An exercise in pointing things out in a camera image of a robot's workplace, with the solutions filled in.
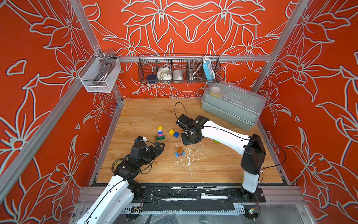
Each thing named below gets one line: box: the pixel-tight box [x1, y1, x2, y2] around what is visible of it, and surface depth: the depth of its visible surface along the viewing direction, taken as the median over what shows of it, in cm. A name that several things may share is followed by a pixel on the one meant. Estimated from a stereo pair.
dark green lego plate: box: [155, 135, 166, 140], surface depth 97 cm
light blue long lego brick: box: [174, 150, 186, 158], surface depth 89 cm
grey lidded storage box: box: [200, 80, 268, 131], surface depth 97 cm
